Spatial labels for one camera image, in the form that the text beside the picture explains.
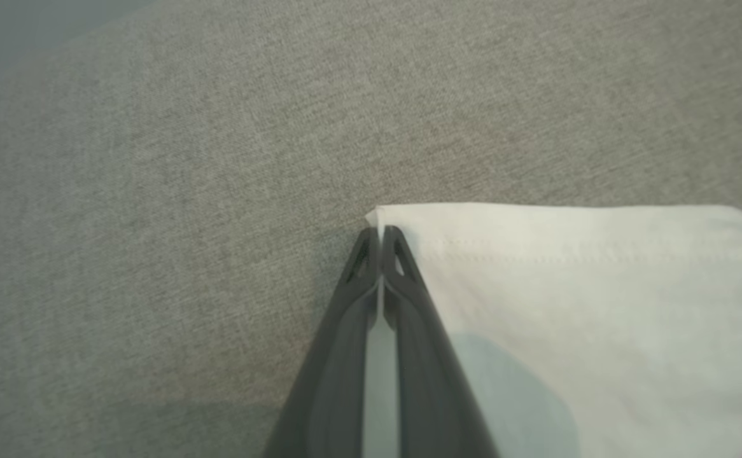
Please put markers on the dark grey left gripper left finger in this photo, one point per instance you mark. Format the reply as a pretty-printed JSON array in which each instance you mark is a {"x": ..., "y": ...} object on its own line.
[{"x": 333, "y": 381}]

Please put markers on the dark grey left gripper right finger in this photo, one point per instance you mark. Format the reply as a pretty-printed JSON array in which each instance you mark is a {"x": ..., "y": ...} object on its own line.
[{"x": 428, "y": 381}]

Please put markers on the red and white shirt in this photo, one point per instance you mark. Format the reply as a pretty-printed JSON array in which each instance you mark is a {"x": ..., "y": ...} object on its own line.
[{"x": 600, "y": 318}]

